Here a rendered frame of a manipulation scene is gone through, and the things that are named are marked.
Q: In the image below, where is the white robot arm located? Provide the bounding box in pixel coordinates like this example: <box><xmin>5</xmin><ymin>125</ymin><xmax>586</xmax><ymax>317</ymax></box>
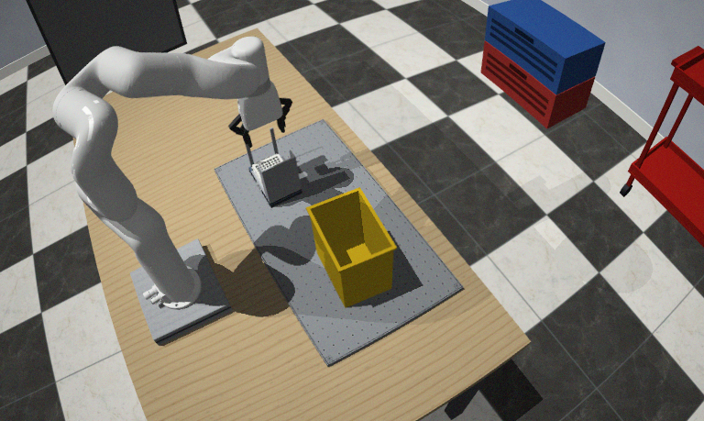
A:
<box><xmin>52</xmin><ymin>37</ymin><xmax>270</xmax><ymax>309</ymax></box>

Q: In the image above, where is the yellow open-top bin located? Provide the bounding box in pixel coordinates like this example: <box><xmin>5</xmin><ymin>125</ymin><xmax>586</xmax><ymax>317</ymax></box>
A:
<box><xmin>306</xmin><ymin>187</ymin><xmax>397</xmax><ymax>308</ymax></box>

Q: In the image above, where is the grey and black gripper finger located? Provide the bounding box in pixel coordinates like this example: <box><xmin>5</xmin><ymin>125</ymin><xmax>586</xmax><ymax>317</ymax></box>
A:
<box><xmin>228</xmin><ymin>114</ymin><xmax>252</xmax><ymax>148</ymax></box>
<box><xmin>277</xmin><ymin>98</ymin><xmax>292</xmax><ymax>133</ymax></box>

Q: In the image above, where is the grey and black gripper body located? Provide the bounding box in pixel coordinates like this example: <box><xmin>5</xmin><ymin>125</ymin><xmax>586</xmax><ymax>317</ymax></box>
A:
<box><xmin>237</xmin><ymin>81</ymin><xmax>282</xmax><ymax>131</ymax></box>

